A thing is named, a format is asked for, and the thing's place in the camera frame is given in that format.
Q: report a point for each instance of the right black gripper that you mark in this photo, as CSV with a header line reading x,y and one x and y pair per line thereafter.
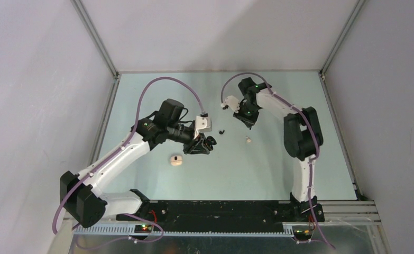
x,y
250,121

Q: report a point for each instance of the white earbud charging case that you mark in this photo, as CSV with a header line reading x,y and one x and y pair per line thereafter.
x,y
176,160

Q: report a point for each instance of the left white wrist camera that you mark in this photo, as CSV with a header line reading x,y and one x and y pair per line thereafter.
x,y
202,124

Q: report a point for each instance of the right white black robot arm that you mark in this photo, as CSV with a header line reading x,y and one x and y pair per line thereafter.
x,y
302,138

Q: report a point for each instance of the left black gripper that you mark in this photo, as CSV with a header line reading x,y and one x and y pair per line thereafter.
x,y
199,147

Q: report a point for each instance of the white slotted cable duct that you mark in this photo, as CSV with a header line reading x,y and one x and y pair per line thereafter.
x,y
130,229

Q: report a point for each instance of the controller board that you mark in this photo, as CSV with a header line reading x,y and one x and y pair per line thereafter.
x,y
303,236
144,228

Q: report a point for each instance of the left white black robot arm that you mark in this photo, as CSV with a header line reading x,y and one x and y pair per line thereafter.
x,y
83,195

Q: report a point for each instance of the right controller board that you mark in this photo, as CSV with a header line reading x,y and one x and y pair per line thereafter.
x,y
303,236

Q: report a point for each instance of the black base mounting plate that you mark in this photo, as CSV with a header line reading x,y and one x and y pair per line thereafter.
x,y
220,216

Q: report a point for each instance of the black earbud charging case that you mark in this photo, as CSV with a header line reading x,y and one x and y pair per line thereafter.
x,y
211,141

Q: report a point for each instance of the left controller board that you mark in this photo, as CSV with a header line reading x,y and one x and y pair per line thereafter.
x,y
144,228

